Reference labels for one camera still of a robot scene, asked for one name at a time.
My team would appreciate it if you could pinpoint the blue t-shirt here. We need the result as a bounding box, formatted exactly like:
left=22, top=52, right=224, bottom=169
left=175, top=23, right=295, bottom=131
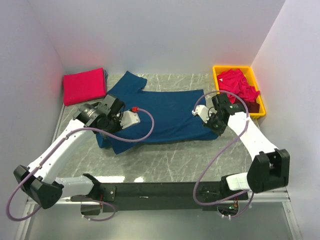
left=108, top=71, right=218, bottom=144

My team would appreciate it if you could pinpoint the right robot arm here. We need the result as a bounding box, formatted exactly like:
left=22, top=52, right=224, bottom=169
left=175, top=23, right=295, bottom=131
left=193, top=93, right=290, bottom=200

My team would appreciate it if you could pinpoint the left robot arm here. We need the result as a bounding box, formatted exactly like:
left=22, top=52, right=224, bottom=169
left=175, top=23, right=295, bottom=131
left=13, top=95, right=125, bottom=209

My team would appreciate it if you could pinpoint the dark red t-shirt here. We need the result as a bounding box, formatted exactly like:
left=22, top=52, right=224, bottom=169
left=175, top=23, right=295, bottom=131
left=245, top=101, right=260, bottom=114

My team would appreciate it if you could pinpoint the crumpled pink t-shirt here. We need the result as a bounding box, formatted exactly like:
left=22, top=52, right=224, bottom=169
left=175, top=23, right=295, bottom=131
left=217, top=69, right=260, bottom=102

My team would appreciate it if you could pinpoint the folded pink t-shirt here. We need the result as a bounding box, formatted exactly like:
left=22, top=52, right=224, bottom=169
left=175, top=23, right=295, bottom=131
left=62, top=68, right=107, bottom=106

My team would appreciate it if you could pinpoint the folded grey t-shirt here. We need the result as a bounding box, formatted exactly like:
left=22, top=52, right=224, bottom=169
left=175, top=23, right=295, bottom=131
left=103, top=69, right=109, bottom=88

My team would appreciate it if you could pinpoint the yellow plastic bin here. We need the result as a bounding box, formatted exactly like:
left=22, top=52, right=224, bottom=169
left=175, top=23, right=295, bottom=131
left=212, top=65, right=266, bottom=119

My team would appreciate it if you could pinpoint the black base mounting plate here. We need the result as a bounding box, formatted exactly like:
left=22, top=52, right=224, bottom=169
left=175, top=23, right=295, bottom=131
left=70, top=181, right=241, bottom=211

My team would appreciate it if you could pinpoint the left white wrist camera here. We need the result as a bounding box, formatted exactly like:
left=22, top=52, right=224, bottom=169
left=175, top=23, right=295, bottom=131
left=119, top=110, right=141, bottom=130

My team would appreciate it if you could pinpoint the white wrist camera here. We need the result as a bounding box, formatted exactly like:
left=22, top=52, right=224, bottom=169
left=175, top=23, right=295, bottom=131
left=119, top=110, right=141, bottom=130
left=191, top=105, right=210, bottom=124

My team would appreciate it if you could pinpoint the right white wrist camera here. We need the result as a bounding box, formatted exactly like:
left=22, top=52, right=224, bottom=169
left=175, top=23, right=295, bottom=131
left=191, top=105, right=210, bottom=124

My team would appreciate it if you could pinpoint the aluminium rail frame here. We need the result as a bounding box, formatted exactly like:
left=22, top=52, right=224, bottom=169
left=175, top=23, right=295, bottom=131
left=15, top=189, right=302, bottom=240

